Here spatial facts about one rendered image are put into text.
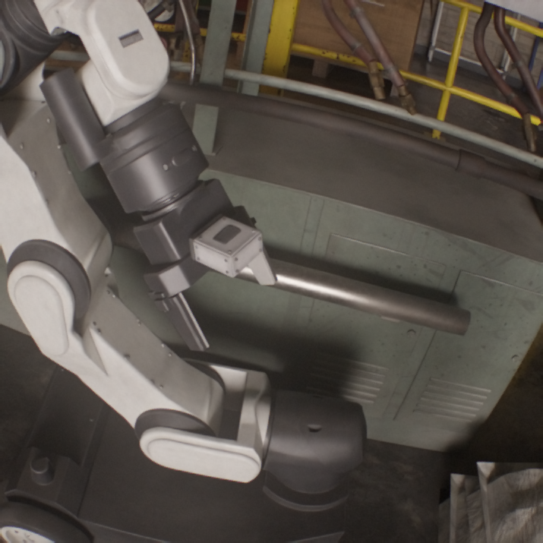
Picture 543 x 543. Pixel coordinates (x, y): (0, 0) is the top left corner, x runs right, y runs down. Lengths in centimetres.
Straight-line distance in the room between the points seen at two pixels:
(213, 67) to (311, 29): 282
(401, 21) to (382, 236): 282
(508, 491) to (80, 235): 93
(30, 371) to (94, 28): 112
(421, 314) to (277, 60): 170
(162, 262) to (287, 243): 58
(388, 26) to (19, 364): 306
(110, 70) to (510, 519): 103
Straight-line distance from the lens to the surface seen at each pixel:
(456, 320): 104
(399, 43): 378
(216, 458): 94
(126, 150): 49
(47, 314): 80
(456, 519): 130
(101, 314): 88
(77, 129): 49
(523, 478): 121
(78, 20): 49
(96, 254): 82
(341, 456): 97
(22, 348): 154
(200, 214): 52
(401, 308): 102
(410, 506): 134
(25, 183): 75
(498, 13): 109
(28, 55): 69
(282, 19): 248
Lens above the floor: 108
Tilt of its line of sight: 36 degrees down
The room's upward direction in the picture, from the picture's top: 11 degrees clockwise
